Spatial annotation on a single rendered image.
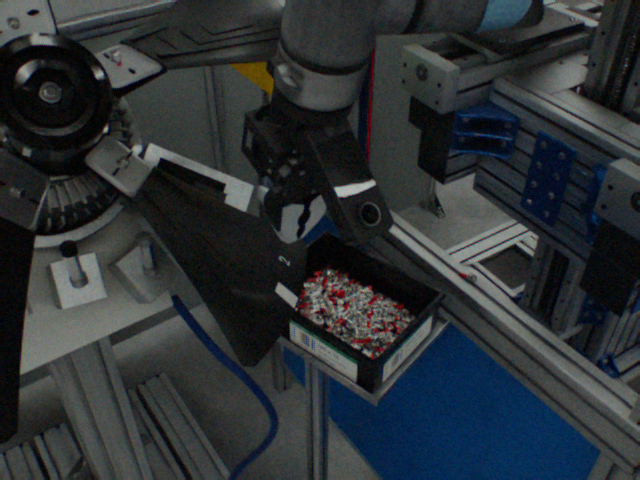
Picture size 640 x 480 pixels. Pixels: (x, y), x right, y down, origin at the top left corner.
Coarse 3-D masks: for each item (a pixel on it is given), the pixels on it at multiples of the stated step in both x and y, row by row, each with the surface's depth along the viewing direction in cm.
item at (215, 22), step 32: (192, 0) 82; (224, 0) 82; (256, 0) 82; (160, 32) 77; (192, 32) 76; (224, 32) 76; (256, 32) 78; (160, 64) 72; (192, 64) 72; (224, 64) 73
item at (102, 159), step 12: (108, 144) 73; (120, 144) 75; (96, 156) 69; (108, 156) 71; (120, 156) 73; (132, 156) 75; (96, 168) 67; (108, 168) 69; (120, 168) 71; (132, 168) 73; (144, 168) 75; (108, 180) 68; (120, 180) 69; (132, 180) 71; (144, 180) 72; (132, 192) 69
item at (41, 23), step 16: (0, 0) 68; (16, 0) 68; (32, 0) 67; (0, 16) 69; (16, 16) 68; (32, 16) 67; (48, 16) 67; (16, 32) 68; (32, 32) 68; (48, 32) 67
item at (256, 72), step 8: (232, 64) 121; (240, 64) 118; (248, 64) 116; (256, 64) 113; (264, 64) 111; (240, 72) 120; (248, 72) 117; (256, 72) 114; (264, 72) 112; (256, 80) 115; (264, 80) 113; (272, 80) 112; (264, 88) 114; (272, 88) 113
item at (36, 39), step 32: (0, 64) 61; (32, 64) 62; (64, 64) 64; (96, 64) 65; (0, 96) 61; (32, 96) 63; (64, 96) 64; (96, 96) 65; (0, 128) 61; (32, 128) 62; (64, 128) 64; (96, 128) 64; (32, 160) 67; (64, 160) 67
